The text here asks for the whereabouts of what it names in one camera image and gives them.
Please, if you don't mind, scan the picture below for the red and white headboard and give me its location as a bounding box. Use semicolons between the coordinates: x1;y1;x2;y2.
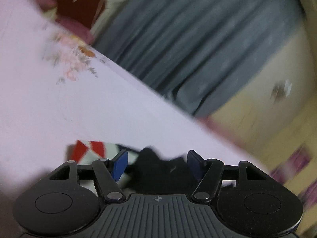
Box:
47;0;107;31

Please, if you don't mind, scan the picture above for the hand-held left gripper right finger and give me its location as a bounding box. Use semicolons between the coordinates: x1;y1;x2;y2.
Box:
187;150;270;203

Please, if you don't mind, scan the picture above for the wide blue curtain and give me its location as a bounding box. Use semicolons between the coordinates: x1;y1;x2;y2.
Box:
93;0;309;117

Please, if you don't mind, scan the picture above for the pink floral bed sheet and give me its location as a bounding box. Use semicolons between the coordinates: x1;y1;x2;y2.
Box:
0;0;274;204

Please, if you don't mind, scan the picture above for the striped knit sweater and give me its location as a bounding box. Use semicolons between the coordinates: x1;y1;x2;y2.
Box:
67;140;239;196

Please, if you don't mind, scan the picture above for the wall lamp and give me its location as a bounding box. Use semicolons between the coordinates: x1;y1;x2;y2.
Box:
270;79;293;103

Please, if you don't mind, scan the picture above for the purple pillow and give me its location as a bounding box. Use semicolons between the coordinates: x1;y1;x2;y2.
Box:
23;0;96;45

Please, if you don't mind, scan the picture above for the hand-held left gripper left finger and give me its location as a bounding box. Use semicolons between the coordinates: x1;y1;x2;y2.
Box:
49;150;126;203

